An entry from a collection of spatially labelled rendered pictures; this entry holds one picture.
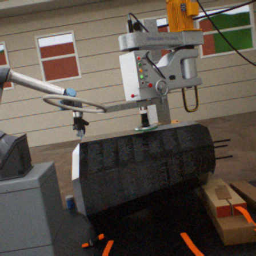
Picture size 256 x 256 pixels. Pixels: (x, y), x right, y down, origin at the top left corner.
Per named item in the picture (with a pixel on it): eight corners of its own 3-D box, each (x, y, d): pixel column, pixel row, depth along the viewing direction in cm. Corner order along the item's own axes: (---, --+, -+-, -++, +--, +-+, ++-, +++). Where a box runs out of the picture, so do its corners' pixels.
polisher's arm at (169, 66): (189, 96, 307) (183, 50, 301) (206, 94, 289) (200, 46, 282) (138, 107, 264) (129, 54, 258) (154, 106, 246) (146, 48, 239)
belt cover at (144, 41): (186, 52, 307) (184, 36, 305) (204, 47, 287) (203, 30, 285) (114, 57, 251) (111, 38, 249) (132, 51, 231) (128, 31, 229)
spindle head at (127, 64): (155, 99, 278) (148, 54, 272) (171, 98, 260) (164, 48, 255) (126, 105, 257) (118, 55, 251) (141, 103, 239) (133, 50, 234)
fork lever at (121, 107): (154, 103, 276) (154, 98, 275) (168, 102, 260) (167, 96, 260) (94, 114, 235) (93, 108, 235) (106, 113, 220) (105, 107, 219)
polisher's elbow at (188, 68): (175, 80, 295) (172, 62, 292) (189, 78, 303) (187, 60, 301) (186, 79, 278) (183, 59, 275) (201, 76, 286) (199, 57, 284)
